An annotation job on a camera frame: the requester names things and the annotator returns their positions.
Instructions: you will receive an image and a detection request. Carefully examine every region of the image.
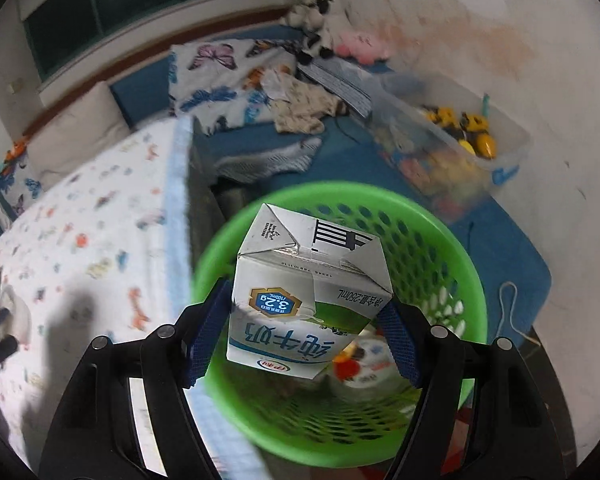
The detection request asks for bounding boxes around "striped grey cloth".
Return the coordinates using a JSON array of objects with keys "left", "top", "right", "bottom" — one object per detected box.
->
[{"left": 300, "top": 57, "right": 381, "bottom": 118}]

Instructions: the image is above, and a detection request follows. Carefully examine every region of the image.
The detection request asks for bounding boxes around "patterned pillow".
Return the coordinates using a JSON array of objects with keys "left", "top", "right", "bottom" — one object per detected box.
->
[{"left": 169, "top": 37, "right": 301, "bottom": 136}]

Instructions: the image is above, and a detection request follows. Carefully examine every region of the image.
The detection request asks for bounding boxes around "white cord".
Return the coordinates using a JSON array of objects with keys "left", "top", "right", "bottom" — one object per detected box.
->
[{"left": 497, "top": 281, "right": 541, "bottom": 348}]

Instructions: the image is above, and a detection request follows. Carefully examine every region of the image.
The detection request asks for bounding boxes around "green plastic basket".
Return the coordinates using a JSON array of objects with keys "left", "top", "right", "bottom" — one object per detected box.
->
[{"left": 190, "top": 180, "right": 488, "bottom": 466}]

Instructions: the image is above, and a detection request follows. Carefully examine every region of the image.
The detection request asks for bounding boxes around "butterfly print pillow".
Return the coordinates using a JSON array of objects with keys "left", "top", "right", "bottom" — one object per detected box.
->
[{"left": 0, "top": 160, "right": 46, "bottom": 221}]

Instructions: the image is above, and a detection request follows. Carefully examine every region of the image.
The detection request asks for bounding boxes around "grey striped sock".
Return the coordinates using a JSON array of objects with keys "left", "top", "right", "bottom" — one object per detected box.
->
[{"left": 215, "top": 136, "right": 323, "bottom": 183}]

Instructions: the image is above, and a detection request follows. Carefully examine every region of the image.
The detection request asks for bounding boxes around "beige pillow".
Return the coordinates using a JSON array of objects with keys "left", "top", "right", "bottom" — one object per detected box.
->
[{"left": 27, "top": 80, "right": 131, "bottom": 176}]

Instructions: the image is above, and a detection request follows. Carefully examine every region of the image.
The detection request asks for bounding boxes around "clear plastic storage bin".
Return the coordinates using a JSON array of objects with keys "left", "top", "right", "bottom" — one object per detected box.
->
[{"left": 370, "top": 72, "right": 531, "bottom": 221}]

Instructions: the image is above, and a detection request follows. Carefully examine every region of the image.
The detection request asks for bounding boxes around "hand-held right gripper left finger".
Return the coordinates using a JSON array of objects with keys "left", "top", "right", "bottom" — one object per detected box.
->
[{"left": 39, "top": 276, "right": 235, "bottom": 480}]

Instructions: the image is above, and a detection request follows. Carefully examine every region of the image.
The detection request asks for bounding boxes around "yogurt cup red label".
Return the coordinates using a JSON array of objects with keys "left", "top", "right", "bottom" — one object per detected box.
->
[{"left": 330, "top": 340, "right": 406, "bottom": 401}]

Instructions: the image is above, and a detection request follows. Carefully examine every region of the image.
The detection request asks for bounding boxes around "beige patterned garment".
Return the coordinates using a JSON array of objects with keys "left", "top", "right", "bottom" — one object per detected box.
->
[{"left": 252, "top": 67, "right": 351, "bottom": 136}]

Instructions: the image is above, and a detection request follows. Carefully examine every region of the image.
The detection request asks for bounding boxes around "yellow toy vehicle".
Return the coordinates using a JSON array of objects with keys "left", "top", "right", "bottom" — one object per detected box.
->
[
  {"left": 424, "top": 105, "right": 461, "bottom": 130},
  {"left": 455, "top": 115, "right": 497, "bottom": 161}
]

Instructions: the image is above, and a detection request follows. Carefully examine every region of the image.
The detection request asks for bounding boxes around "dark window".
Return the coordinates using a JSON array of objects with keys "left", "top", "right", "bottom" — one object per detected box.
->
[{"left": 20, "top": 0, "right": 276, "bottom": 81}]

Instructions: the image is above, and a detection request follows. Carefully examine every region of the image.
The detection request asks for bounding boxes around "pink plush toy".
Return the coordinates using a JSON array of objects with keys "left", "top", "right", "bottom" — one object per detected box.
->
[{"left": 335, "top": 30, "right": 393, "bottom": 66}]

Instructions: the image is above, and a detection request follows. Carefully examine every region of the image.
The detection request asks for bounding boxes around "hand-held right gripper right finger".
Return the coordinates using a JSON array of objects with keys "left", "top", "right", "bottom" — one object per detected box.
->
[{"left": 377, "top": 299, "right": 566, "bottom": 480}]

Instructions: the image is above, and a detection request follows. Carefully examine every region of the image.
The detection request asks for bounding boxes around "white milk carton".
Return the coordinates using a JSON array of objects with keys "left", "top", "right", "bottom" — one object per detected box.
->
[{"left": 226, "top": 203, "right": 393, "bottom": 381}]

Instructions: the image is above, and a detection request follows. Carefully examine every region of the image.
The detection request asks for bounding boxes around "printed white blanket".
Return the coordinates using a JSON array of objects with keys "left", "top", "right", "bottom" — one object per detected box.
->
[{"left": 0, "top": 120, "right": 196, "bottom": 461}]

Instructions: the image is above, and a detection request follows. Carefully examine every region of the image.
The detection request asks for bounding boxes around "blue pillow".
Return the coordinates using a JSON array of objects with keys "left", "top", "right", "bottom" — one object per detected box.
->
[{"left": 110, "top": 55, "right": 176, "bottom": 128}]

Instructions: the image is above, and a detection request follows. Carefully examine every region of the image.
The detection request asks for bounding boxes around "black and white plush toy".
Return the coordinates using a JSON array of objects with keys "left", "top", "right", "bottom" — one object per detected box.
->
[{"left": 280, "top": 0, "right": 353, "bottom": 66}]

